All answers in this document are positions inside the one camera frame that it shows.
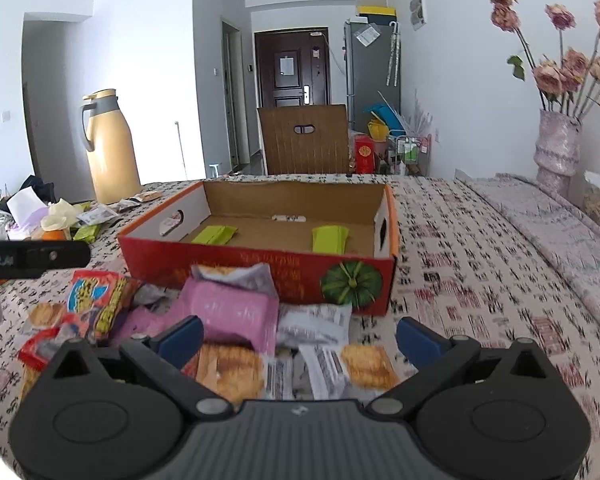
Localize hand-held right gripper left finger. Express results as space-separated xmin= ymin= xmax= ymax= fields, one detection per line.
xmin=32 ymin=315 xmax=233 ymax=421

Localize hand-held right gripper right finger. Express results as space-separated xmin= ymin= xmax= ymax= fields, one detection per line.
xmin=367 ymin=316 xmax=571 ymax=421

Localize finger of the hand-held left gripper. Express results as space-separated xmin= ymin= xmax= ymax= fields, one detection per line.
xmin=0 ymin=241 xmax=91 ymax=279

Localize pink snack packet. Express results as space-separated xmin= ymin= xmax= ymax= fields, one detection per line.
xmin=180 ymin=277 xmax=281 ymax=356
xmin=122 ymin=305 xmax=183 ymax=341

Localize round cookie packet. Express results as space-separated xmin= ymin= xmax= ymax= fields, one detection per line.
xmin=27 ymin=302 xmax=68 ymax=336

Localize red cardboard box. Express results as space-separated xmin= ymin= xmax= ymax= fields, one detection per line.
xmin=117 ymin=180 xmax=398 ymax=316

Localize snacks inside box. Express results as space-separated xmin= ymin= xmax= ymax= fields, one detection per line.
xmin=17 ymin=327 xmax=63 ymax=371

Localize purple plastic bag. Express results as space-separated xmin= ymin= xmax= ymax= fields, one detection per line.
xmin=7 ymin=207 xmax=48 ymax=240

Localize white paper sheet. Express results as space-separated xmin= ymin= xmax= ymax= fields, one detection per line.
xmin=6 ymin=187 xmax=48 ymax=221

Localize white cracker packet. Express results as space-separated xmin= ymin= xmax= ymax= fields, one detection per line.
xmin=300 ymin=342 xmax=401 ymax=401

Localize orange cracker packet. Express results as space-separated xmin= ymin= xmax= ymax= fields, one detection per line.
xmin=195 ymin=342 xmax=266 ymax=403

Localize black bag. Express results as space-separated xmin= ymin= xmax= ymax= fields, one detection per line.
xmin=0 ymin=175 xmax=56 ymax=211

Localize red yellow snack packet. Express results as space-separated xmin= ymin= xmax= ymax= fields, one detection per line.
xmin=67 ymin=270 xmax=141 ymax=341

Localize silver cracker packet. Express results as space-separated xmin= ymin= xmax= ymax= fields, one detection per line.
xmin=192 ymin=262 xmax=273 ymax=301

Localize grey white snack packet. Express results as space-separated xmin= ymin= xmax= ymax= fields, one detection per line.
xmin=277 ymin=302 xmax=353 ymax=348

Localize yellow thermos jug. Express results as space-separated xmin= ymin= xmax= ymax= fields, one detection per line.
xmin=82 ymin=89 xmax=143 ymax=205

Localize metal trolley rack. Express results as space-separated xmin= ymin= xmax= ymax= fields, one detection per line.
xmin=387 ymin=132 xmax=431 ymax=176

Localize red gift box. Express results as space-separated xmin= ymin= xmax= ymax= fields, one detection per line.
xmin=354 ymin=134 xmax=376 ymax=175

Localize wooden chair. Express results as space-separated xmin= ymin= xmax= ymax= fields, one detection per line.
xmin=257 ymin=104 xmax=352 ymax=177

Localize pale dried branch bundle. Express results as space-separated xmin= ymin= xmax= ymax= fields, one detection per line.
xmin=405 ymin=90 xmax=433 ymax=136

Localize blue plastic dustpan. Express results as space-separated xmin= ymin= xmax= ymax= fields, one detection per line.
xmin=364 ymin=104 xmax=406 ymax=133

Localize pink ceramic vase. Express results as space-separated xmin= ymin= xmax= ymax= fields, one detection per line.
xmin=533 ymin=109 xmax=582 ymax=198

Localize grey interior door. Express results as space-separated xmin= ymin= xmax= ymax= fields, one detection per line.
xmin=221 ymin=20 xmax=243 ymax=168

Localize grey refrigerator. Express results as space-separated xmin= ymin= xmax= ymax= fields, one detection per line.
xmin=344 ymin=19 xmax=402 ymax=113

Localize dark brown entrance door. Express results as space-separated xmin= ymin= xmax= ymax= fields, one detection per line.
xmin=254 ymin=27 xmax=331 ymax=109

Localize folded patterned umbrella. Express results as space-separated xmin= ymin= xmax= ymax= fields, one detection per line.
xmin=387 ymin=22 xmax=401 ymax=86

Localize dried pink rose bouquet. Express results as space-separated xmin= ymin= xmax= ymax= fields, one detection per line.
xmin=485 ymin=0 xmax=600 ymax=121

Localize clear document bag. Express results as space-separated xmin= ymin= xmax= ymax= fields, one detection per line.
xmin=355 ymin=24 xmax=381 ymax=47

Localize yellow box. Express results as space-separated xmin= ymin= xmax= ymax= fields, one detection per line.
xmin=356 ymin=6 xmax=397 ymax=22

